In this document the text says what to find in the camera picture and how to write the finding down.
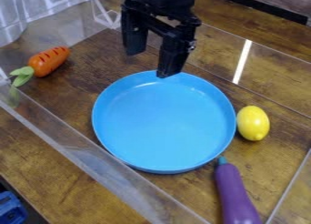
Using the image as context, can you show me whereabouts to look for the clear acrylic front wall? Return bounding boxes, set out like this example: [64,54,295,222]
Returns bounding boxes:
[0,68,209,224]

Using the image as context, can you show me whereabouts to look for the orange toy carrot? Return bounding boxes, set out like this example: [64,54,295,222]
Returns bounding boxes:
[9,46,70,87]

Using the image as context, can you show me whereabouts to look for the blue round plate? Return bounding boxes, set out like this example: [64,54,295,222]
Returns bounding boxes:
[90,71,236,174]

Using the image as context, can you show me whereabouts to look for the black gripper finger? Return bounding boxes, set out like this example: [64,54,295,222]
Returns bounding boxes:
[121,7,148,56]
[156,25,196,78]

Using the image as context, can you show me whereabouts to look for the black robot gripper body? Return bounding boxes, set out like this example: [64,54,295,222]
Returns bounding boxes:
[118,0,202,37]

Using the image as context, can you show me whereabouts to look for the clear acrylic corner bracket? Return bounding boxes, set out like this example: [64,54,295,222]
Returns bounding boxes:
[89,0,120,29]

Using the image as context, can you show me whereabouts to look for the blue box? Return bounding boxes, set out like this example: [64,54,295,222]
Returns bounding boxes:
[0,191,28,224]

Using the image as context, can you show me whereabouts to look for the purple toy eggplant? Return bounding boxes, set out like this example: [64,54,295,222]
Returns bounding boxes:
[214,157,263,224]

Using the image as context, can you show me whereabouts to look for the yellow toy lemon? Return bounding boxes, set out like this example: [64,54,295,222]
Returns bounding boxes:
[236,106,269,141]

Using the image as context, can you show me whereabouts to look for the white mesh curtain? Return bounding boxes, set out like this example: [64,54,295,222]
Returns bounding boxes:
[0,0,88,47]

